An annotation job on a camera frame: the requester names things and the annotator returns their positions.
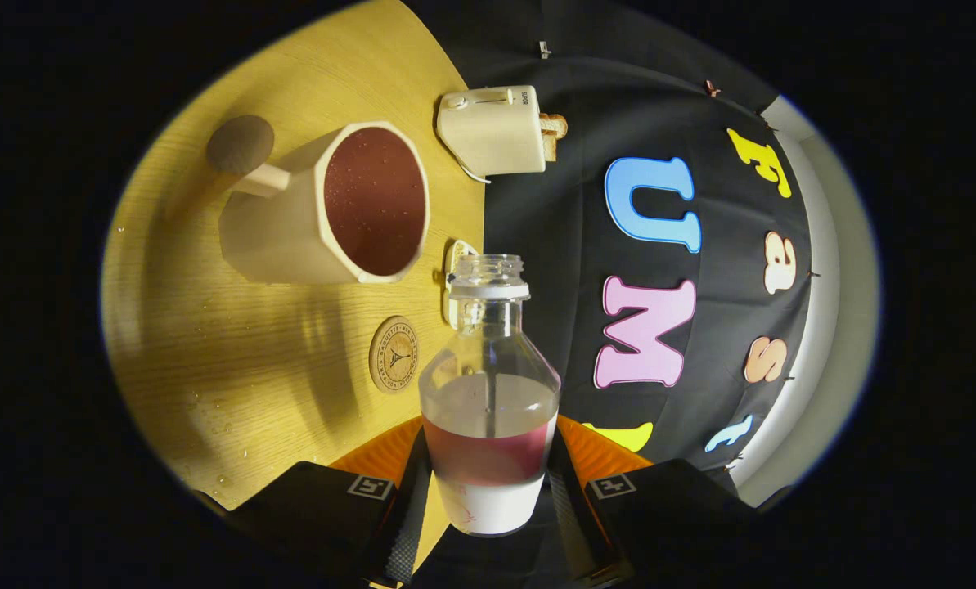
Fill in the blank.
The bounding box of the small white patterned object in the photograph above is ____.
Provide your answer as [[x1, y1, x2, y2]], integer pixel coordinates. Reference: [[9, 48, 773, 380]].
[[442, 239, 482, 330]]

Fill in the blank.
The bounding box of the beige cup with wooden handle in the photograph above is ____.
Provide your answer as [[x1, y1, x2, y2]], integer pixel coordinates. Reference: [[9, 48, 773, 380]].
[[205, 115, 431, 286]]

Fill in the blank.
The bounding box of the round cork coaster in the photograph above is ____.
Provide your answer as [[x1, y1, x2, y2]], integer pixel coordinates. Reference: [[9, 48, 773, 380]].
[[368, 316, 420, 394]]

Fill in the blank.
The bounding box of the black backdrop cloth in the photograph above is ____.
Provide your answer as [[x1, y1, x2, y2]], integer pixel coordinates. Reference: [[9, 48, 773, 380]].
[[410, 0, 824, 587]]

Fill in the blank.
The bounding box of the cream toaster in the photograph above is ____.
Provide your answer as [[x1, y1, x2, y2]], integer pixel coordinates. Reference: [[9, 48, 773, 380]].
[[436, 85, 547, 177]]

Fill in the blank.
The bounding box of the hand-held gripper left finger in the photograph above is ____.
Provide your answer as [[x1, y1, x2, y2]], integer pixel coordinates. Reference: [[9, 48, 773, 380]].
[[197, 416, 435, 588]]

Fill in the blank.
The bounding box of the clear juice bottle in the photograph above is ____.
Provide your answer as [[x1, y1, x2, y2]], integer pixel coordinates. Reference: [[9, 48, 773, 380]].
[[418, 254, 562, 537]]

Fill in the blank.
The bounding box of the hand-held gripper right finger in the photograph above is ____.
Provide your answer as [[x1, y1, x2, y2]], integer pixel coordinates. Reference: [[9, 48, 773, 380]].
[[546, 414, 791, 587]]

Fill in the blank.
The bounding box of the white toaster cord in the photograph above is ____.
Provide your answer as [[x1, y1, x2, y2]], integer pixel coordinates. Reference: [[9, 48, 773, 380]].
[[455, 151, 492, 185]]

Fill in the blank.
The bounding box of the wooden table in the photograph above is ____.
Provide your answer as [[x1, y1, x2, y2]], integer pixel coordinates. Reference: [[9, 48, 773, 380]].
[[99, 0, 488, 573]]

